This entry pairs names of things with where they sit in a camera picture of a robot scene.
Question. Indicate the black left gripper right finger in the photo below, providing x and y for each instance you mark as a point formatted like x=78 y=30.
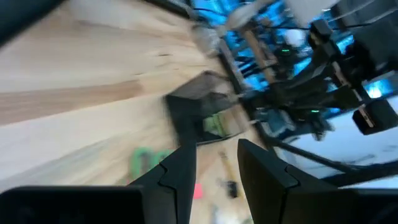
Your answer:
x=264 y=186

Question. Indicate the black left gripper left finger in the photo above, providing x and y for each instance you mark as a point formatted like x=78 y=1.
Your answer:
x=174 y=186

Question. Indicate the black binder clip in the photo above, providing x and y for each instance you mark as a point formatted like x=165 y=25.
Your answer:
x=232 y=188

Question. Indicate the yellow pencil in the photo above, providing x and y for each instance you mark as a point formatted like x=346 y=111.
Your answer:
x=229 y=169

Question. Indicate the green marker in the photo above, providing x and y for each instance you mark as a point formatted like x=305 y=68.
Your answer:
x=136 y=161

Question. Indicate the black mesh desk organizer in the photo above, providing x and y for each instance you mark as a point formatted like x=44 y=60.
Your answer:
x=186 y=118

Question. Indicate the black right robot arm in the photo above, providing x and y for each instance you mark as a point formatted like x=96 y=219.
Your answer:
x=298 y=93

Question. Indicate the pink eraser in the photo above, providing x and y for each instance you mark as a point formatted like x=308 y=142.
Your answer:
x=197 y=190

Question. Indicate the green sticky note pad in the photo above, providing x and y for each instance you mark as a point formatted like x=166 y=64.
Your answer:
x=214 y=125

